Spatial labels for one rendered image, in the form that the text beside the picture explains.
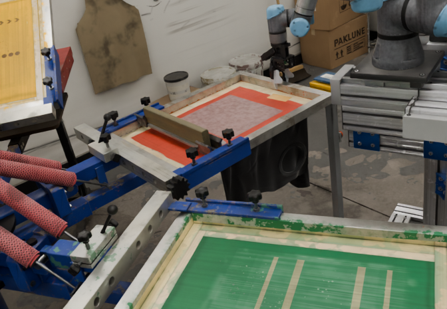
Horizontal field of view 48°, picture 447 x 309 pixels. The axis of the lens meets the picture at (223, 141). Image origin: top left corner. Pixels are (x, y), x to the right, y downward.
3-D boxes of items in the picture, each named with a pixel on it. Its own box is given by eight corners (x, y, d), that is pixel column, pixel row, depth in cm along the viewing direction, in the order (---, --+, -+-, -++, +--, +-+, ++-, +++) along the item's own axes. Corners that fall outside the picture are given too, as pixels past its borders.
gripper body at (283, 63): (283, 73, 216) (281, 46, 210) (269, 70, 222) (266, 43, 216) (296, 67, 219) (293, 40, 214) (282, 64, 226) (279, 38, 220)
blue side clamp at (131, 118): (161, 115, 227) (157, 102, 223) (167, 118, 223) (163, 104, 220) (102, 143, 211) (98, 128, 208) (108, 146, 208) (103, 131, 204)
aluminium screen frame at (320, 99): (241, 77, 250) (240, 70, 248) (334, 102, 207) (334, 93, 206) (102, 141, 210) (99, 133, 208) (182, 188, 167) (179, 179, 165)
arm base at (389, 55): (430, 53, 155) (430, 22, 150) (416, 71, 144) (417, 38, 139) (380, 52, 163) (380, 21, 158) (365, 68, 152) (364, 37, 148)
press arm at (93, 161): (112, 160, 185) (108, 148, 182) (120, 165, 180) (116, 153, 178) (69, 181, 176) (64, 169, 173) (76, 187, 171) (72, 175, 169)
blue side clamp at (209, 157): (242, 150, 186) (239, 133, 183) (251, 154, 182) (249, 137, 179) (177, 187, 171) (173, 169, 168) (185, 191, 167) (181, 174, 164)
